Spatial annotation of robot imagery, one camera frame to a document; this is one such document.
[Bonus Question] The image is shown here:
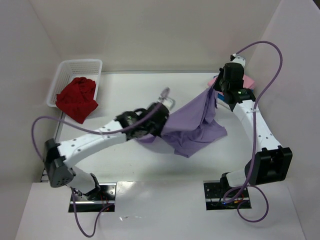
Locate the pink folded t shirt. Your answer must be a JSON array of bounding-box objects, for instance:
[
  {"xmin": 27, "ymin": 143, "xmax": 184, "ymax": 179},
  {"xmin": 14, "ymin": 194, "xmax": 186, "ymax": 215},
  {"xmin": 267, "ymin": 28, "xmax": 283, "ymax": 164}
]
[{"xmin": 207, "ymin": 75, "xmax": 255, "ymax": 90}]

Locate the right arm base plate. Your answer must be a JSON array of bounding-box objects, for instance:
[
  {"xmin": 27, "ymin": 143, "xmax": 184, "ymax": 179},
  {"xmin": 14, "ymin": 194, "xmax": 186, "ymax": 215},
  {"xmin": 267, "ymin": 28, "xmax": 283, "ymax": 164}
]
[{"xmin": 203, "ymin": 181, "xmax": 252, "ymax": 211}]

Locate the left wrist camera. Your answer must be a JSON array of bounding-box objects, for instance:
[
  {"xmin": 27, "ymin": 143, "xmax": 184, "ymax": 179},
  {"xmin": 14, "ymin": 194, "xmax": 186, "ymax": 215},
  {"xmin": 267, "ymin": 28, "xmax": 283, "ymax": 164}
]
[{"xmin": 157, "ymin": 97, "xmax": 176, "ymax": 111}]

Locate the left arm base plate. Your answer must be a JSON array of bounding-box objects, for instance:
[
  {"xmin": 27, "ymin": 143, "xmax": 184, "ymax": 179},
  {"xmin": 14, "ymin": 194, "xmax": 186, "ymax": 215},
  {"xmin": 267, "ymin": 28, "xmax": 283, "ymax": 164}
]
[{"xmin": 73, "ymin": 182, "xmax": 117, "ymax": 213}]

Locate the purple t shirt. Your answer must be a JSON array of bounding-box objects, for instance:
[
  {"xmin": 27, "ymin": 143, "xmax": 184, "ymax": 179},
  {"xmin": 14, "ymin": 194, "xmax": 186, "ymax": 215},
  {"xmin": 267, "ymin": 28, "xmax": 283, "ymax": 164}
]
[{"xmin": 136, "ymin": 86, "xmax": 228, "ymax": 159}]

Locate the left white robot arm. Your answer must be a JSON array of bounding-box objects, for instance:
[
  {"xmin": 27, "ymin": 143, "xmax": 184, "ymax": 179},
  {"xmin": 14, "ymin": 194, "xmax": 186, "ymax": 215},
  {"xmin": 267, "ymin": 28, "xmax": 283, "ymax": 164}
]
[{"xmin": 43, "ymin": 102, "xmax": 171, "ymax": 199}]

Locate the white plastic basket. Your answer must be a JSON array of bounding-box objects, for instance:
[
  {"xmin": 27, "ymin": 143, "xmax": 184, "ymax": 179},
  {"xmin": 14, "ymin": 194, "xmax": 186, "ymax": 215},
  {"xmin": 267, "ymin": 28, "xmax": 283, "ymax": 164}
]
[{"xmin": 46, "ymin": 59, "xmax": 103, "ymax": 108}]

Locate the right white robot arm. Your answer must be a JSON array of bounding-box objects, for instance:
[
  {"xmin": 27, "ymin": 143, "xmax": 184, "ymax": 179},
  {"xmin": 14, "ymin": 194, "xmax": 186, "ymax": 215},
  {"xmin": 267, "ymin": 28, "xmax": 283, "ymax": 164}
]
[{"xmin": 213, "ymin": 62, "xmax": 293, "ymax": 188}]

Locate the blue folded t shirt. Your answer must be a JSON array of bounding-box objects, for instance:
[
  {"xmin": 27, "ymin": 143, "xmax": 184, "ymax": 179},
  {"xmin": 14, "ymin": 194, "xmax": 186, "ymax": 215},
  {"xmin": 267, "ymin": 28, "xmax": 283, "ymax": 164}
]
[{"xmin": 217, "ymin": 88, "xmax": 253, "ymax": 103}]

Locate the red t shirt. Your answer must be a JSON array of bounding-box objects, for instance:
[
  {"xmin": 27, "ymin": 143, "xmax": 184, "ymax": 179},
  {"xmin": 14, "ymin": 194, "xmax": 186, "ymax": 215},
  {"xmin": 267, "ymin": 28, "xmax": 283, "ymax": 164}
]
[{"xmin": 55, "ymin": 77, "xmax": 98, "ymax": 124}]

